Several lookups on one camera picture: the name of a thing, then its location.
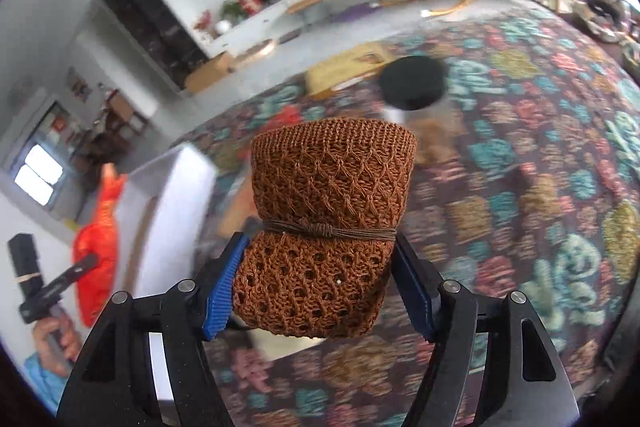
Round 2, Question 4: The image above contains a clear jar black lid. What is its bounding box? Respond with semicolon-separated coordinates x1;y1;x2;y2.
378;56;457;167

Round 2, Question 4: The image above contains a small wooden bench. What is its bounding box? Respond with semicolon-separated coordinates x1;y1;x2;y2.
285;0;326;26

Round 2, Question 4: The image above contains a yellow book box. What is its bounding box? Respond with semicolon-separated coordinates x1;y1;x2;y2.
305;42;395;99

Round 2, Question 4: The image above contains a white box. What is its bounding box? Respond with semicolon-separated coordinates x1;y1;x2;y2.
114;142;219;413

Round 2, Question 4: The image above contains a brown knitted cloth roll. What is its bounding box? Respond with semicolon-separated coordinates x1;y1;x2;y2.
232;118;418;338

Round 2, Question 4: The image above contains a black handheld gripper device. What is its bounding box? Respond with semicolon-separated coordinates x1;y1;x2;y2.
8;233;98;324

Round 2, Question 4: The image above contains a dark glass display cabinet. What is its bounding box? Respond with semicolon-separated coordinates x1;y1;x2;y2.
102;0;208;91

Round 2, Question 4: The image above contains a red organza gift bag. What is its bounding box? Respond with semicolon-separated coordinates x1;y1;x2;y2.
72;163;127;327

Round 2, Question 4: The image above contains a red flower plant pot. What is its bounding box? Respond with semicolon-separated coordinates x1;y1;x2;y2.
220;0;262;25

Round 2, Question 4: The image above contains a white low tv cabinet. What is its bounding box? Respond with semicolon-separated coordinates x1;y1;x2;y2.
198;0;377;59

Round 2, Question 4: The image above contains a person's left hand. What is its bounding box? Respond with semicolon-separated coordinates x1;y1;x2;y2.
32;313;82;378

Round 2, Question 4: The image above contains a cardboard box on floor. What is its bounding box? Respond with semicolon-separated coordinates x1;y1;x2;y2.
186;51;235;95

